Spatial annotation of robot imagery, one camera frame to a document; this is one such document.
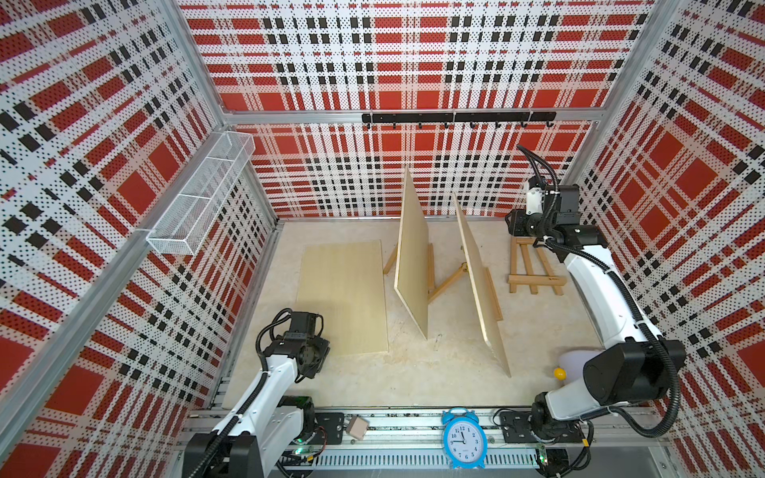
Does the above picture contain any wooden board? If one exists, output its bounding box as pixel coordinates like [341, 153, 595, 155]
[295, 240, 388, 356]
[394, 169, 430, 339]
[451, 194, 512, 378]

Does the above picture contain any white wire mesh basket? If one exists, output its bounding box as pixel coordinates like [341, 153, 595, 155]
[147, 131, 254, 256]

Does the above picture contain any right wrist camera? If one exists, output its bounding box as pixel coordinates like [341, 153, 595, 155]
[525, 185, 581, 224]

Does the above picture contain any small wooden easel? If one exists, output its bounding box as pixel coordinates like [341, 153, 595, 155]
[507, 237, 567, 297]

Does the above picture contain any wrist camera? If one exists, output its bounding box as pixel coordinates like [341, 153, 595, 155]
[285, 312, 323, 341]
[525, 185, 581, 224]

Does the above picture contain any small brown square block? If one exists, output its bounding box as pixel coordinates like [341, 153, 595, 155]
[345, 415, 370, 440]

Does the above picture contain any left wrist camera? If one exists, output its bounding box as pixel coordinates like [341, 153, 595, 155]
[285, 312, 323, 341]

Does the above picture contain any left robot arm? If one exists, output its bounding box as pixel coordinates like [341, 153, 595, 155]
[181, 308, 331, 477]

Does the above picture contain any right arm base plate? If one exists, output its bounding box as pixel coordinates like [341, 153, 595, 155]
[492, 408, 587, 445]

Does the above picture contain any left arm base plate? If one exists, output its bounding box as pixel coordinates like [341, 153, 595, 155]
[297, 411, 346, 445]

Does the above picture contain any lavender toaster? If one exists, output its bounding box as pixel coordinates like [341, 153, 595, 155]
[553, 350, 601, 384]

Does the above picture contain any right wooden easel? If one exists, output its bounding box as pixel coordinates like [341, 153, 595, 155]
[484, 267, 504, 322]

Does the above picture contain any blue alarm clock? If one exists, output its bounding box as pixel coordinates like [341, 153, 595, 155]
[441, 407, 488, 469]

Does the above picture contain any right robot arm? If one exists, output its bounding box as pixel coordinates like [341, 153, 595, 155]
[505, 147, 687, 443]

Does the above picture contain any black hook rail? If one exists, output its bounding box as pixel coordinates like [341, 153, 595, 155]
[361, 111, 558, 127]

